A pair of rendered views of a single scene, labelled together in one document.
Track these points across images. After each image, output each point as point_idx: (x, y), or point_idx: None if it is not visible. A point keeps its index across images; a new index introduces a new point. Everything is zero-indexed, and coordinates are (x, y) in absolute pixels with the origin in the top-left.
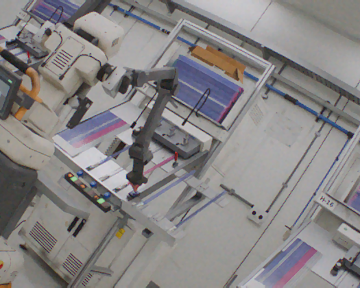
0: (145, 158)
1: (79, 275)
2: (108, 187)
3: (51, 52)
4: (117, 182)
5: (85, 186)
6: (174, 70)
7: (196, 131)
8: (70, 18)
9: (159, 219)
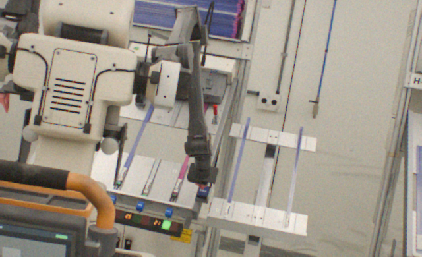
0: (211, 147)
1: None
2: (163, 201)
3: (37, 91)
4: (167, 184)
5: (131, 214)
6: (195, 10)
7: (211, 60)
8: (10, 2)
9: (262, 215)
